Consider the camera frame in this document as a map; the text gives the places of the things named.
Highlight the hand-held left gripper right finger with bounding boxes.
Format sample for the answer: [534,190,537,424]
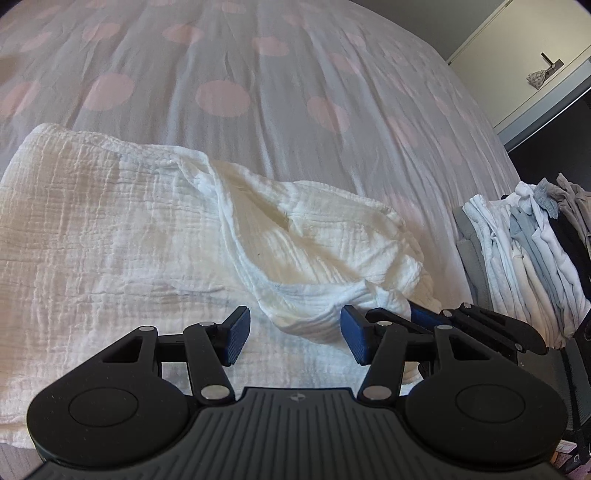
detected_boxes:
[340,305,492,403]

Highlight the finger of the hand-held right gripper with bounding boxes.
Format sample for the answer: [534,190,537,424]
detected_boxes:
[408,300,548,357]

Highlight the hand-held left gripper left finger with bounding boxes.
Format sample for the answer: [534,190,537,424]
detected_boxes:
[99,305,252,403]

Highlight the white muslin garment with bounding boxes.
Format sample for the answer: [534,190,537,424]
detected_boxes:
[0,122,445,448]

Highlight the stack of folded clothes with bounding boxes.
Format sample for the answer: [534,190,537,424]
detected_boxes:
[462,172,591,350]

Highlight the gray cloth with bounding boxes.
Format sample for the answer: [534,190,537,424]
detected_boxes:
[453,205,496,306]

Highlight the bed with pink-dotted sheet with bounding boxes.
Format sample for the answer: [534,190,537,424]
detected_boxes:
[0,0,525,259]

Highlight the small patterned cloth pouch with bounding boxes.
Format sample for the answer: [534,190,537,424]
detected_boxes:
[526,65,553,91]

